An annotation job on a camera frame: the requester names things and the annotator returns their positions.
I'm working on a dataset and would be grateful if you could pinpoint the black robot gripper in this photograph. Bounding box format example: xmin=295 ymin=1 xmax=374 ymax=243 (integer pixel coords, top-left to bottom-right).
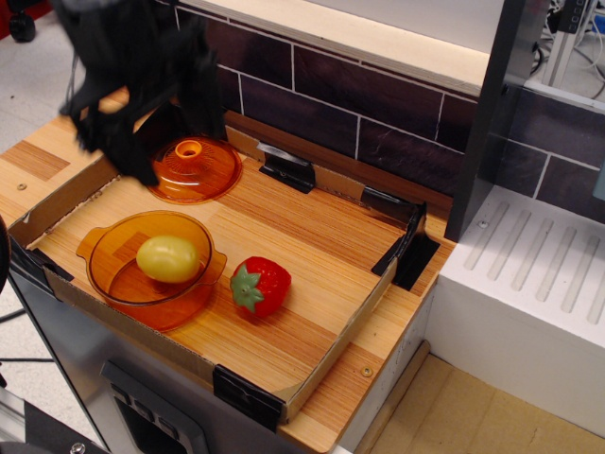
xmin=52 ymin=1 xmax=227 ymax=186

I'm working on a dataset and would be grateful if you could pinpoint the yellow toy potato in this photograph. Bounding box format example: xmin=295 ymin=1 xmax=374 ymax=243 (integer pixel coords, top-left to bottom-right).
xmin=136 ymin=236 xmax=199 ymax=284

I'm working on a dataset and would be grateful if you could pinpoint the cardboard fence with black tape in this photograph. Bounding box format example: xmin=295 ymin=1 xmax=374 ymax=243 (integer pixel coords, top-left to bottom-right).
xmin=1 ymin=117 xmax=452 ymax=452

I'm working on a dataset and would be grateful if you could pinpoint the orange transparent pot lid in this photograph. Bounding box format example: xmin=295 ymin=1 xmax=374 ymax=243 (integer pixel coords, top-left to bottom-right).
xmin=147 ymin=136 xmax=242 ymax=204

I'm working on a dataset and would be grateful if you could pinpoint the orange transparent plastic pot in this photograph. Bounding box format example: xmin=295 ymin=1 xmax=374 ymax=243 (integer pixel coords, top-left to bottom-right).
xmin=77 ymin=211 xmax=227 ymax=332

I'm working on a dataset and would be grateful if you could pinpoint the red toy strawberry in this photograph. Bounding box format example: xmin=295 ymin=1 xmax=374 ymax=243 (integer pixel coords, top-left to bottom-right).
xmin=230 ymin=256 xmax=292 ymax=318

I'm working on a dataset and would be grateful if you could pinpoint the white toy sink drainboard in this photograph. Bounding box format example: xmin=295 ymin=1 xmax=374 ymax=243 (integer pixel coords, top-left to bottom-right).
xmin=425 ymin=187 xmax=604 ymax=435

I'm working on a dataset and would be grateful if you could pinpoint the grey vertical post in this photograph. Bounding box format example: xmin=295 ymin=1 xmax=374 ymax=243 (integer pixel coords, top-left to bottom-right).
xmin=445 ymin=0 xmax=548 ymax=241

